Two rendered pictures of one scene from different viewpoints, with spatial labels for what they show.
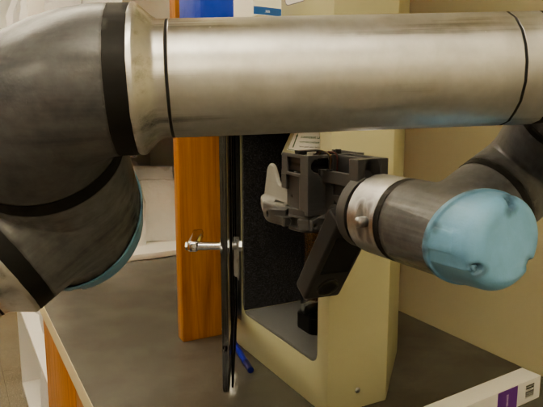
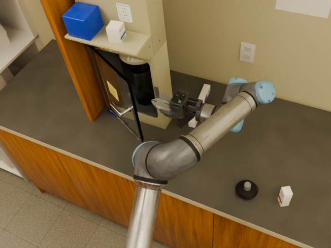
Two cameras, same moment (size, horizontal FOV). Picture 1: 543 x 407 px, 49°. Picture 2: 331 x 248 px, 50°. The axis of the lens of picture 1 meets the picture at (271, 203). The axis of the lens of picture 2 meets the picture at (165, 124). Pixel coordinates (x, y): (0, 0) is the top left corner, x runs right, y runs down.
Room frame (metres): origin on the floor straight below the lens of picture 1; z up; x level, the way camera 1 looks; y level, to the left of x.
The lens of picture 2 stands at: (-0.12, 0.45, 2.32)
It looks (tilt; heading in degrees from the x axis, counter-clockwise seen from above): 51 degrees down; 330
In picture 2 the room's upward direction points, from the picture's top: 8 degrees counter-clockwise
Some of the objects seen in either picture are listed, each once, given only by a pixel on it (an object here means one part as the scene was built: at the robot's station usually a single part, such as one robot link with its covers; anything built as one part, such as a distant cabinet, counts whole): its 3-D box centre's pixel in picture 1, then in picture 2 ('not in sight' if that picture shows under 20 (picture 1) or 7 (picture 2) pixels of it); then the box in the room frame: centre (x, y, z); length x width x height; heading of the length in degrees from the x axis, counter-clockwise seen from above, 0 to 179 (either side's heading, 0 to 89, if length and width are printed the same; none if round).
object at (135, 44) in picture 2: not in sight; (109, 46); (0.94, 0.04, 1.46); 0.32 x 0.11 x 0.10; 28
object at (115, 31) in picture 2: (257, 5); (116, 31); (0.90, 0.02, 1.54); 0.05 x 0.05 x 0.06; 36
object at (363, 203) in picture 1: (385, 216); (206, 114); (0.54, -0.10, 1.30); 0.08 x 0.05 x 0.08; 119
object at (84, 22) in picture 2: (218, 7); (83, 20); (1.02, 0.09, 1.56); 0.10 x 0.10 x 0.09; 28
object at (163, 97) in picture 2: not in sight; (163, 98); (0.71, -0.03, 1.30); 0.09 x 0.03 x 0.06; 29
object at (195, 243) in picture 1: (206, 240); (119, 108); (0.87, 0.10, 1.20); 0.10 x 0.05 x 0.03; 1
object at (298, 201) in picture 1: (337, 195); (186, 107); (0.61, -0.07, 1.31); 0.12 x 0.08 x 0.09; 29
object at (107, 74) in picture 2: (229, 236); (117, 96); (0.95, 0.07, 1.19); 0.30 x 0.01 x 0.40; 1
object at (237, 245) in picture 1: (234, 258); not in sight; (0.84, 0.05, 1.18); 0.02 x 0.02 x 0.06; 1
